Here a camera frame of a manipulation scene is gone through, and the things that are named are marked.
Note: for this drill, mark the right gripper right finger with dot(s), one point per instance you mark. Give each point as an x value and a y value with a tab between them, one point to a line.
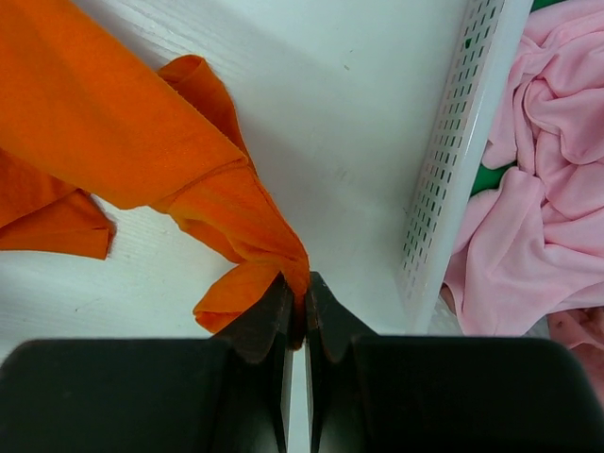
375	393

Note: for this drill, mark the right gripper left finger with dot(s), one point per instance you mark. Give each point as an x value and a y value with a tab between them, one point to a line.
228	393

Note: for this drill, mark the orange t-shirt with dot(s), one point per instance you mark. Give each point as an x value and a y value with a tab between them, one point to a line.
83	118

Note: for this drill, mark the salmon pink t-shirt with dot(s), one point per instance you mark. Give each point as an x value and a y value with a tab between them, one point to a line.
581	331

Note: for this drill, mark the white perforated plastic basket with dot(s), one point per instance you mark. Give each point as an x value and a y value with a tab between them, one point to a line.
440	197

